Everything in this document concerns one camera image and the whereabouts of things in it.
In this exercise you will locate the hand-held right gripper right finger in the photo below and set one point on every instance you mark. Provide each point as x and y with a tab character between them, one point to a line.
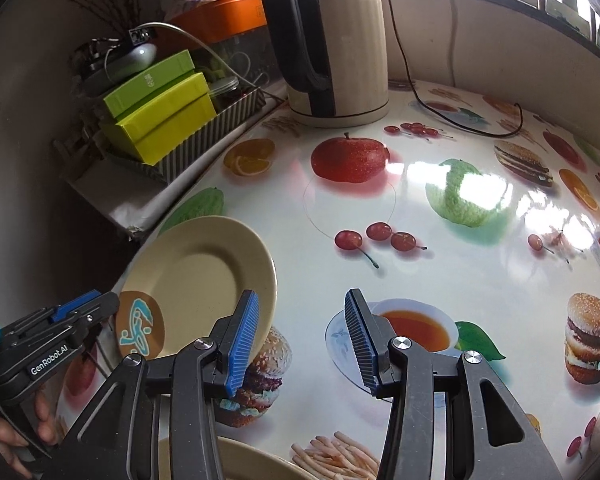
357	340

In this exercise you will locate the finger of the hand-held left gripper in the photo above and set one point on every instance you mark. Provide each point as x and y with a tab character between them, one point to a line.
75	306
102	307

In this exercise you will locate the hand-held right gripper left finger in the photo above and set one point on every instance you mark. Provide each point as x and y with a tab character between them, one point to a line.
242	340

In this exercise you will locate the beige plate with round logo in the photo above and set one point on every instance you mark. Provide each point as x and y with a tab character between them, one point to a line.
195	270

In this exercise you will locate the person's left hand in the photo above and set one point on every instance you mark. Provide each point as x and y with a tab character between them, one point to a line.
45	422

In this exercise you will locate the fruit print tablecloth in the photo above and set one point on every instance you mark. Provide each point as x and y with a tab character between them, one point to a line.
455	270

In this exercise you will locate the yellow-green box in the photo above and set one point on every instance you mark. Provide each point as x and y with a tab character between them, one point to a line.
172	94
170	135

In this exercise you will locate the striped storage tray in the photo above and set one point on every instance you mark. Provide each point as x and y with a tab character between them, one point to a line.
215	135

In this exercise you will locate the glass jar with lid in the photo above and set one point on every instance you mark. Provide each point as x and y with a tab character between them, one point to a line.
225	87

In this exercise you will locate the grey round device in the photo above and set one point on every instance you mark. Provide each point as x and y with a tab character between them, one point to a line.
135	57

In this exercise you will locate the cream electric kettle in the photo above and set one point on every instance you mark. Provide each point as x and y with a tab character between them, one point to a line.
350	50

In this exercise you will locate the orange box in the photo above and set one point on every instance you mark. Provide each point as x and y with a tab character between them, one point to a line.
220	15

